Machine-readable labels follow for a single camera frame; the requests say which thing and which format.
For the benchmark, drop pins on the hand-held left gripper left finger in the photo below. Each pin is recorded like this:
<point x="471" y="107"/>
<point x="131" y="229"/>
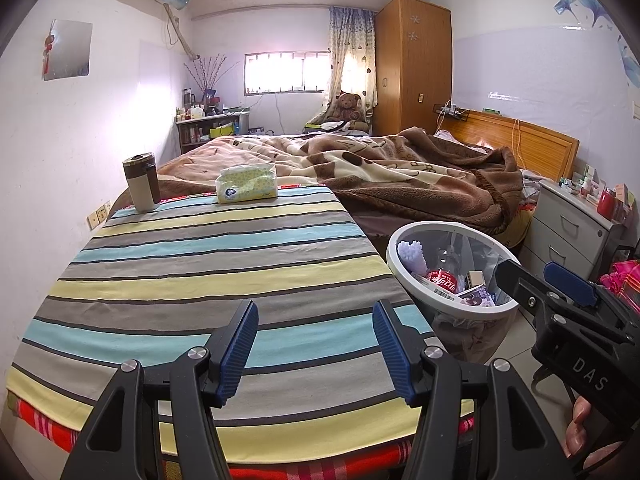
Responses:
<point x="239" y="355"/>

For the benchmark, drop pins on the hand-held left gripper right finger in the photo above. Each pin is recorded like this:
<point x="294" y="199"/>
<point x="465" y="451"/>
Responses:
<point x="392" y="355"/>

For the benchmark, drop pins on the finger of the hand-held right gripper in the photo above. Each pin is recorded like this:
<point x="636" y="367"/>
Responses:
<point x="570" y="285"/>
<point x="520" y="280"/>

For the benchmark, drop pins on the beige printed paper box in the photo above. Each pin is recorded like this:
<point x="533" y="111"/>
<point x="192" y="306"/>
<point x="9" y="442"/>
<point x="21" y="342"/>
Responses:
<point x="476" y="279"/>

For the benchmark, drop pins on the clear bottle red label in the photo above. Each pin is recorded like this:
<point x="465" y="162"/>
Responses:
<point x="442" y="280"/>

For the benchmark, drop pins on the white round trash bin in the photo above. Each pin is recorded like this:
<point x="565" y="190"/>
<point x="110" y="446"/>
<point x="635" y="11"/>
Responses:
<point x="400" y="265"/>

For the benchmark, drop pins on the person's right hand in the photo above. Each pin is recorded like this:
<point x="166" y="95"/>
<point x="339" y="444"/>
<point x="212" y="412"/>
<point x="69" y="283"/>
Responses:
<point x="579" y="427"/>

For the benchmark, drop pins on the pink cloth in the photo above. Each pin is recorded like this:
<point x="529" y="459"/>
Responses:
<point x="622" y="282"/>

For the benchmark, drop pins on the grey drawer cabinet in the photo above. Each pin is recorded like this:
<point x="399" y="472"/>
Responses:
<point x="560" y="230"/>

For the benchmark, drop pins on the clear plastic bin liner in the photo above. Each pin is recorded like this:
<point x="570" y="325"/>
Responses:
<point x="470" y="340"/>

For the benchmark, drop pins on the striped bed cloth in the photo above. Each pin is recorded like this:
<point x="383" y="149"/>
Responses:
<point x="225" y="270"/>

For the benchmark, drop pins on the red cup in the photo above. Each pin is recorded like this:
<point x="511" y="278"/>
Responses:
<point x="606" y="204"/>

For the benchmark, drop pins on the assorted small medicine boxes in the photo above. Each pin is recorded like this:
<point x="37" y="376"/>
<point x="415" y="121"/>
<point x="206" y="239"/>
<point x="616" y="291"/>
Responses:
<point x="580" y="185"/>

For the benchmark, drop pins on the red plaid bed sheet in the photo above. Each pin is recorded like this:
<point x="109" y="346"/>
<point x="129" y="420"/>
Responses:
<point x="325" y="465"/>

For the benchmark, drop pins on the wooden headboard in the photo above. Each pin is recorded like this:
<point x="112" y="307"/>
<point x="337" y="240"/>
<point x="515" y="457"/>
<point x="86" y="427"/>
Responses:
<point x="540" y="145"/>

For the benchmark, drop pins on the brown printed blanket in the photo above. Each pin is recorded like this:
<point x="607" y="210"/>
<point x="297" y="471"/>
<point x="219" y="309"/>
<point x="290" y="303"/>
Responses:
<point x="400" y="175"/>

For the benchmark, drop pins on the yellow dotted tissue pack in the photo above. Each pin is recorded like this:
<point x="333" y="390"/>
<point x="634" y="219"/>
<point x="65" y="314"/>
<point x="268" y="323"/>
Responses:
<point x="247" y="185"/>

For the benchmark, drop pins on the white power strip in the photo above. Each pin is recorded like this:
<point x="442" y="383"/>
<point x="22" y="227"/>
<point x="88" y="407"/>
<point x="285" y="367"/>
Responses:
<point x="450" y="110"/>

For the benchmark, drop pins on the brown and cream tumbler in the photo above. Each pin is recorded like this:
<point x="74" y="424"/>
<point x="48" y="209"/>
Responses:
<point x="142" y="185"/>

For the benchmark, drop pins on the small shelf unit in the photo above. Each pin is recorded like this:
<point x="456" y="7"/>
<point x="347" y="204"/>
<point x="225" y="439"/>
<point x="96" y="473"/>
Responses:
<point x="200" y="132"/>

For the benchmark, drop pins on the wooden wardrobe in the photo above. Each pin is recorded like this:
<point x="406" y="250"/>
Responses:
<point x="412" y="65"/>

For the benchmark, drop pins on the brown teddy bear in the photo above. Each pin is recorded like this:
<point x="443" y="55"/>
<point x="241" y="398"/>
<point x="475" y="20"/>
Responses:
<point x="347" y="110"/>

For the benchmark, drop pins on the group of bottles and jars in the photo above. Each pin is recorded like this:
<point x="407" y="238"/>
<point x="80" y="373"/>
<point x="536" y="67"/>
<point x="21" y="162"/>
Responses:
<point x="197" y="107"/>

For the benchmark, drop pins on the dried branches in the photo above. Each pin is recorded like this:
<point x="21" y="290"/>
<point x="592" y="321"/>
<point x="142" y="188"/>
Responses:
<point x="210" y="72"/>

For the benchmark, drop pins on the patterned curtain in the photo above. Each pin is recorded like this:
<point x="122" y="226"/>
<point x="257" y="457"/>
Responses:
<point x="352" y="50"/>

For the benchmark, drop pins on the barred window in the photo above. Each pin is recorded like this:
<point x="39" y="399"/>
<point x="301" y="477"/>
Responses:
<point x="285" y="72"/>

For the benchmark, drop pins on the air conditioner pipe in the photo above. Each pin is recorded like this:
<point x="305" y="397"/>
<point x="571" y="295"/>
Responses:
<point x="180" y="35"/>

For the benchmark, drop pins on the black metal frame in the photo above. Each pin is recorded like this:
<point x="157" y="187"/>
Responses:
<point x="617" y="255"/>

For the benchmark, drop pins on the wall socket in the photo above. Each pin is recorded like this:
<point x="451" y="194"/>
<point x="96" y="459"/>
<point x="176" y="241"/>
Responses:
<point x="99" y="216"/>

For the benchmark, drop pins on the blue flower wall sticker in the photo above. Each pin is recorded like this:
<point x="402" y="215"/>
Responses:
<point x="615" y="35"/>

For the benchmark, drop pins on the silver wall mirror sheet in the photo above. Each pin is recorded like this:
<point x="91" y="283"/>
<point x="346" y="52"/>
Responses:
<point x="70" y="50"/>

